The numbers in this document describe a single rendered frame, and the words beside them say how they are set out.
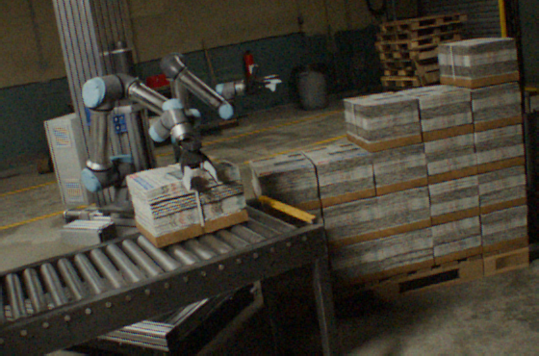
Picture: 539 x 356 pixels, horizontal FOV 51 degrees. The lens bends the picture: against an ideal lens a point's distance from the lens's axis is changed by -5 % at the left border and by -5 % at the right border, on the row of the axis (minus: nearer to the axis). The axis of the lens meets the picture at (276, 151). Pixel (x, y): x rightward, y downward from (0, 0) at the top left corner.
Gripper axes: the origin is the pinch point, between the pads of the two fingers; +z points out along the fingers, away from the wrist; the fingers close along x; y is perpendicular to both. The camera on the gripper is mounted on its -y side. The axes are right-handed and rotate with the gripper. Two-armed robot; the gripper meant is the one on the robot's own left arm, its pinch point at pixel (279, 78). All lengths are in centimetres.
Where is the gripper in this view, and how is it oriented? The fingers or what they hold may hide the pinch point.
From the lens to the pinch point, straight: 321.5
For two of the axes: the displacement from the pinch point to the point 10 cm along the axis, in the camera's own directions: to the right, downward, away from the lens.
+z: 9.9, -1.4, -0.5
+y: 1.5, 9.3, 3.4
